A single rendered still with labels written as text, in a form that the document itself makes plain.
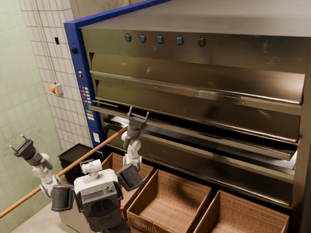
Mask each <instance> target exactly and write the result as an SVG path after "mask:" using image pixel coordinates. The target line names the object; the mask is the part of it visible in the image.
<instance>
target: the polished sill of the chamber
mask: <svg viewBox="0 0 311 233"><path fill-rule="evenodd" d="M104 124H105V126H108V127H112V128H115V129H119V130H121V129H123V128H124V127H126V126H127V125H126V124H123V123H118V122H115V121H112V120H106V121H105V122H104ZM140 136H143V137H146V138H150V139H153V140H156V141H160V142H164V143H167V144H170V145H174V146H177V147H181V148H184V149H187V150H191V151H194V152H198V153H201V154H205V155H208V156H212V157H215V158H218V159H222V160H226V161H228V162H232V163H235V164H239V165H242V166H246V167H249V168H253V169H256V170H259V171H262V172H267V173H270V174H273V175H276V176H280V177H283V178H287V179H290V180H294V174H295V171H294V170H290V169H287V168H284V167H280V166H276V165H272V164H269V163H265V162H261V161H258V160H255V159H250V158H247V157H243V156H240V155H236V154H232V153H228V152H225V151H221V150H218V149H214V148H211V147H206V146H203V145H199V144H196V143H192V142H188V141H185V140H181V139H177V138H174V137H170V136H167V135H162V134H159V133H155V132H152V131H148V130H145V129H142V130H141V133H140Z"/></svg>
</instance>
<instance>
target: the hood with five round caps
mask: <svg viewBox="0 0 311 233"><path fill-rule="evenodd" d="M84 31H85V35H86V40H87V46H88V50H89V52H93V53H102V54H111V55H124V56H133V57H142V58H151V59H160V60H170V61H182V62H191V63H201V64H210V65H219V66H228V67H241V68H250V69H259V70H268V71H278V72H287V73H296V74H305V73H306V65H307V56H308V48H309V39H310V37H296V36H271V35H246V34H221V33H196V32H171V31H135V30H110V29H86V28H84Z"/></svg>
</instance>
